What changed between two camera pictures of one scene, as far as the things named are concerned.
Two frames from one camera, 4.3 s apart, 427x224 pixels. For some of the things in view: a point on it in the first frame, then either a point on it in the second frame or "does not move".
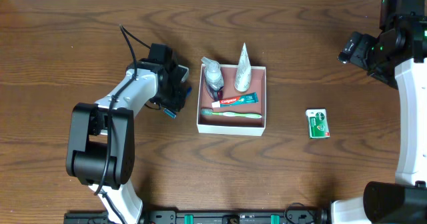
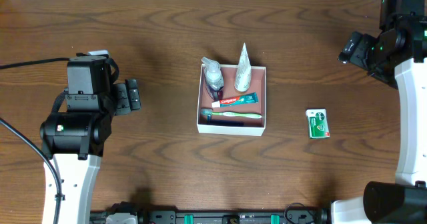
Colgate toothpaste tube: (248, 98) does not move
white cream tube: (243, 78) does not move
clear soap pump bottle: (213, 79) does not move
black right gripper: (352, 47) does not move
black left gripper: (180, 95) -> (126, 95)
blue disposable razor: (168, 113) -> (208, 115)
